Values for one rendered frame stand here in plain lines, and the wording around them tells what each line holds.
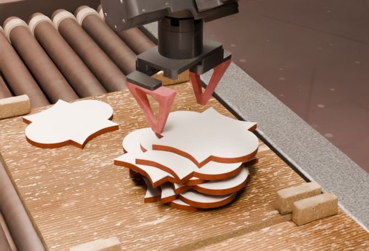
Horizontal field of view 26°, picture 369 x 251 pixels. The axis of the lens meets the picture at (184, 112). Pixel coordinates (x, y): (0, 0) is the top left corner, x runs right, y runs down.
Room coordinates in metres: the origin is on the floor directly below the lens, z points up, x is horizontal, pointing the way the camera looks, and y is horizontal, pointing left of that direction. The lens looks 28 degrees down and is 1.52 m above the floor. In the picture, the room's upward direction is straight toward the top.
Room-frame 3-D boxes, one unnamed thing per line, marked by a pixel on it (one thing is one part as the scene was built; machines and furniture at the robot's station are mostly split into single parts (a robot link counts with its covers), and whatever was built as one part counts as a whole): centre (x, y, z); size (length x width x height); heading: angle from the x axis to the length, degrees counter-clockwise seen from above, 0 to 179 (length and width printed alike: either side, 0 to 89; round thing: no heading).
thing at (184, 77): (1.18, 0.02, 0.95); 0.06 x 0.02 x 0.03; 115
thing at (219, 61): (0.97, -0.02, 1.05); 0.07 x 0.07 x 0.09; 52
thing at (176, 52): (0.94, 0.01, 1.12); 0.10 x 0.07 x 0.07; 142
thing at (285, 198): (0.83, -0.14, 0.95); 0.06 x 0.02 x 0.03; 115
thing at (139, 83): (0.91, 0.03, 1.05); 0.07 x 0.07 x 0.09; 52
